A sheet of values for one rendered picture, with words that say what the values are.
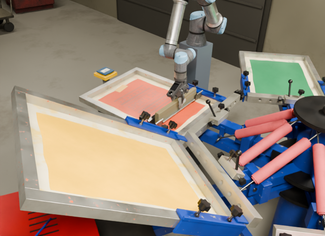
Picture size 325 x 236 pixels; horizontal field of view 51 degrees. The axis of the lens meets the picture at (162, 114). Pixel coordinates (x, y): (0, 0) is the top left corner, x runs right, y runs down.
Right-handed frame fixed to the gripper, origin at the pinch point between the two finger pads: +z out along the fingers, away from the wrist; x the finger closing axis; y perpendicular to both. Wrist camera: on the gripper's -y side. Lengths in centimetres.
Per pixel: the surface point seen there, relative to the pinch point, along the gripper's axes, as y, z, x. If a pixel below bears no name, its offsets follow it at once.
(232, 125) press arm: 0.3, -3.2, -39.4
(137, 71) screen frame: 25, 3, 55
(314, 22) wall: 267, 13, -5
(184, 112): 4.2, 5.3, -3.9
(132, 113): -18.1, 5.3, 21.3
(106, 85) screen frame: -7, 2, 56
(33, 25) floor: 187, 101, 454
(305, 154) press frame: -10, -11, -83
